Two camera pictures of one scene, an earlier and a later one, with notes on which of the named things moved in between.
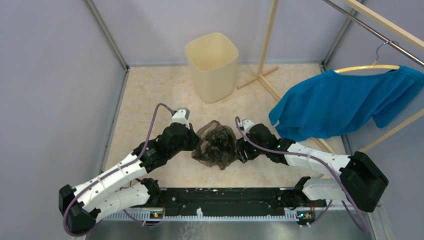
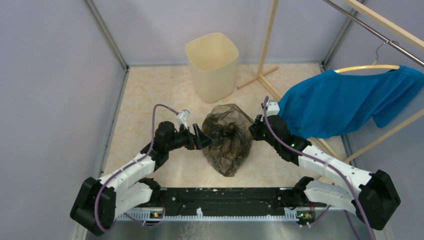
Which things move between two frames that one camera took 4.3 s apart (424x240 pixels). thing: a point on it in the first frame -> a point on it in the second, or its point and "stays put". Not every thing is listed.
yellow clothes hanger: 374,66 stays put
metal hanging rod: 364,26 stays put
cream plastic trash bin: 213,58 stays put
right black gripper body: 251,150 -> 259,133
